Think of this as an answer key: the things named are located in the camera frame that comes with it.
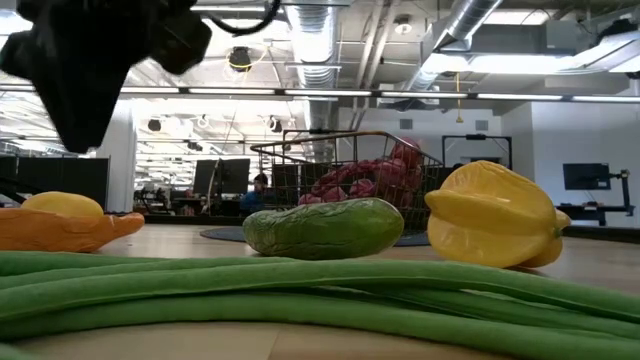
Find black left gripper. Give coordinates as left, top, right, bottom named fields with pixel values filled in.
left=0, top=0, right=213, bottom=154

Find yellow lemon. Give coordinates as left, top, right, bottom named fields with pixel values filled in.
left=20, top=191, right=105, bottom=219

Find orange carrot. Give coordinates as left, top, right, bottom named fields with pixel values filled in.
left=0, top=207, right=146, bottom=254

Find copper wire basket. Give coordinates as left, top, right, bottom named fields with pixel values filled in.
left=249, top=130, right=446, bottom=237

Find dark green cucumber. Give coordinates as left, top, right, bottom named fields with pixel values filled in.
left=242, top=197, right=405, bottom=262

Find green long bean bundle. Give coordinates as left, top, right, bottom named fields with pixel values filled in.
left=0, top=249, right=640, bottom=360

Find yellow starfruit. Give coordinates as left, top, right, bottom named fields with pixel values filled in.
left=424, top=160, right=572, bottom=270

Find white building column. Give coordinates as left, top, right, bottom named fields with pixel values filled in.
left=97, top=99, right=138, bottom=214

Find black partition panel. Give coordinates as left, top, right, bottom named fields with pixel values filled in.
left=0, top=155, right=110, bottom=210

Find black desk monitor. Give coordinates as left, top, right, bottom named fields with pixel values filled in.
left=219, top=158, right=251, bottom=197
left=562, top=162, right=612, bottom=192
left=192, top=158, right=222, bottom=197

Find round dark blue placemat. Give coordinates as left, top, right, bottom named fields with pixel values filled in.
left=199, top=225, right=432, bottom=248

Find person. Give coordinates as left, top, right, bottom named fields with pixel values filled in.
left=238, top=172, right=275, bottom=215

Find LED light bar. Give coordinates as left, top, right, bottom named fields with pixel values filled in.
left=0, top=84, right=640, bottom=104

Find black office desk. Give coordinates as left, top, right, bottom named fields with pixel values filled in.
left=554, top=202, right=637, bottom=227

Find black monitor stand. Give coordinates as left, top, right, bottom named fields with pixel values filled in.
left=608, top=168, right=632, bottom=217

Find black ceiling cord reel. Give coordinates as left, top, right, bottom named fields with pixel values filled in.
left=227, top=45, right=254, bottom=74

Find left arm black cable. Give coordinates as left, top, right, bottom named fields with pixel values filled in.
left=207, top=0, right=282, bottom=37

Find silver corrugated ventilation duct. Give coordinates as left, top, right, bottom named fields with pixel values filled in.
left=283, top=0, right=342, bottom=132

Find yellow hanging cord plug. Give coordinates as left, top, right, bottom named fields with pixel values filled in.
left=453, top=72, right=464, bottom=125

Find silver spiral ventilation duct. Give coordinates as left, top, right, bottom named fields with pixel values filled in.
left=403, top=0, right=504, bottom=92

